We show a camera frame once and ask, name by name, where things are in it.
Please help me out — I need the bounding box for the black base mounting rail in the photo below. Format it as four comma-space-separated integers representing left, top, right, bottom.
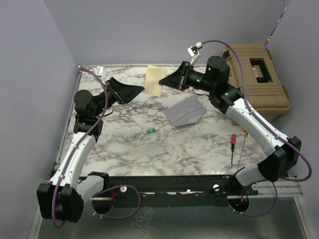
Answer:
82, 171, 260, 209

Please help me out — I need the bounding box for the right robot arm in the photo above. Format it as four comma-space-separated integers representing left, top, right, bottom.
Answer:
159, 56, 301, 195

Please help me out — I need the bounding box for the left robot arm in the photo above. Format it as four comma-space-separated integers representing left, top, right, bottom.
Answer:
36, 78, 144, 223

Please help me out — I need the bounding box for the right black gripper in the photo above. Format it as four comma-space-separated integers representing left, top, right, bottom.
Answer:
159, 61, 215, 93

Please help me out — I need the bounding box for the tan paper letter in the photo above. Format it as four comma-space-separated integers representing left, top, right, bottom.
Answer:
143, 65, 166, 97

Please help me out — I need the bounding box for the tan plastic tool case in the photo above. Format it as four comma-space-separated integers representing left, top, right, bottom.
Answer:
230, 43, 291, 122

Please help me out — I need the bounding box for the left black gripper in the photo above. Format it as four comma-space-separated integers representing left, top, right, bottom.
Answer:
93, 77, 144, 117

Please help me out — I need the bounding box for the grey envelope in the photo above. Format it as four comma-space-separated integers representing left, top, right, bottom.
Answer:
163, 96, 207, 127

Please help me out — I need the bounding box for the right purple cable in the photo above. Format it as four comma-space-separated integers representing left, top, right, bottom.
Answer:
199, 39, 314, 217

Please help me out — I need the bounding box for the yellow black long screwdriver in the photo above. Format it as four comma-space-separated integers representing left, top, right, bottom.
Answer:
237, 128, 248, 171

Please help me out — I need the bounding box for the red handled screwdriver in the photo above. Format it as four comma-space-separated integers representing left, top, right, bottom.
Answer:
231, 134, 237, 165

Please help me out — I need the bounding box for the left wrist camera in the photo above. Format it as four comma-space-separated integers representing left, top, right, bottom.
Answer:
94, 65, 104, 77

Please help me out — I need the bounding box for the purple cable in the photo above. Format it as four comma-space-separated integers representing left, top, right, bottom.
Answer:
199, 39, 314, 217
51, 66, 142, 230

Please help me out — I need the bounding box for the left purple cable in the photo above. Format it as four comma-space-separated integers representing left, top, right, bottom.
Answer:
51, 66, 142, 230

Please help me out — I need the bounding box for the green white glue stick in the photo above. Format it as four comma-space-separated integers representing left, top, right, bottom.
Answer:
143, 127, 159, 135

